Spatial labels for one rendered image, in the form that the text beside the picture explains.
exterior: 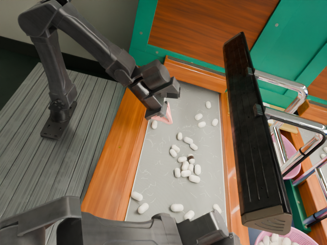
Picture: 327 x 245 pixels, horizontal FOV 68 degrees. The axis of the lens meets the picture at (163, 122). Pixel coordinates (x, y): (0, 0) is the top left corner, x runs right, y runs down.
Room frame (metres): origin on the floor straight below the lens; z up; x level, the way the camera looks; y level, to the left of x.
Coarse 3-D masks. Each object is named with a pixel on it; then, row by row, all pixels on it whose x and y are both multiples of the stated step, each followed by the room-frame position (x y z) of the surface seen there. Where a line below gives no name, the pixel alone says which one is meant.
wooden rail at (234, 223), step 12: (228, 120) 0.81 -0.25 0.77; (228, 132) 0.74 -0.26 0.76; (228, 144) 0.67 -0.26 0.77; (228, 156) 0.61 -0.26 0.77; (228, 168) 0.56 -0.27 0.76; (228, 180) 0.51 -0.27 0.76; (228, 192) 0.46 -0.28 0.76; (228, 204) 0.43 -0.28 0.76; (228, 216) 0.39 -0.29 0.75; (240, 216) 0.40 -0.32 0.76; (228, 228) 0.36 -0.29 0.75; (240, 228) 0.36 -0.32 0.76; (240, 240) 0.33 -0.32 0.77
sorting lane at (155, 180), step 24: (192, 96) 0.90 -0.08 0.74; (216, 96) 0.98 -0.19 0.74; (192, 120) 0.75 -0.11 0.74; (144, 144) 0.54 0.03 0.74; (168, 144) 0.58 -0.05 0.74; (216, 144) 0.67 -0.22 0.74; (144, 168) 0.45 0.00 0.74; (168, 168) 0.48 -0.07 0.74; (216, 168) 0.56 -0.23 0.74; (144, 192) 0.37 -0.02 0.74; (168, 192) 0.40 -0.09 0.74; (192, 192) 0.43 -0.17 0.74; (216, 192) 0.46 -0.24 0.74; (144, 216) 0.30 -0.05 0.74
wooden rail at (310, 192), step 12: (288, 132) 0.90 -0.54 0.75; (300, 144) 0.83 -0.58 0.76; (312, 180) 0.66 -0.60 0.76; (300, 192) 0.62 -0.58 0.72; (312, 192) 0.60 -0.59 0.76; (312, 204) 0.56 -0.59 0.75; (324, 204) 0.57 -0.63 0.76; (312, 228) 0.48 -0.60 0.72; (324, 228) 0.47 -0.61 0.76; (324, 240) 0.44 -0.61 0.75
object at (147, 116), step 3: (150, 90) 0.60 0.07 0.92; (150, 93) 0.58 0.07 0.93; (147, 96) 0.57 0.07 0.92; (141, 99) 0.57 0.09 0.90; (141, 102) 0.58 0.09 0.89; (144, 102) 0.57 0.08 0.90; (144, 105) 0.58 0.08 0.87; (147, 105) 0.57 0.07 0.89; (147, 108) 0.58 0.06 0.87; (150, 108) 0.57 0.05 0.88; (159, 108) 0.57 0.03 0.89; (162, 108) 0.57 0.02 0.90; (147, 111) 0.58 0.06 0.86; (150, 111) 0.57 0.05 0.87; (153, 111) 0.57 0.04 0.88; (156, 111) 0.56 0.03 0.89; (159, 111) 0.55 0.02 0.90; (147, 114) 0.56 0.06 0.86; (150, 114) 0.56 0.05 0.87; (153, 114) 0.55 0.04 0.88; (156, 114) 0.55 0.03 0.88; (159, 114) 0.55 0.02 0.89; (147, 117) 0.55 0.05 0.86; (150, 117) 0.55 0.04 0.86; (147, 120) 0.55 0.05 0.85
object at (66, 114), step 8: (72, 104) 0.64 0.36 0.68; (56, 112) 0.53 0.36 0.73; (64, 112) 0.55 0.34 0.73; (72, 112) 0.60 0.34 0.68; (48, 120) 0.53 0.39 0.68; (56, 120) 0.53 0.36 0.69; (64, 120) 0.55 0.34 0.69; (48, 128) 0.50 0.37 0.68; (56, 128) 0.51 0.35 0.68; (64, 128) 0.52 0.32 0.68; (48, 136) 0.47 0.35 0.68; (56, 136) 0.48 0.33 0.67
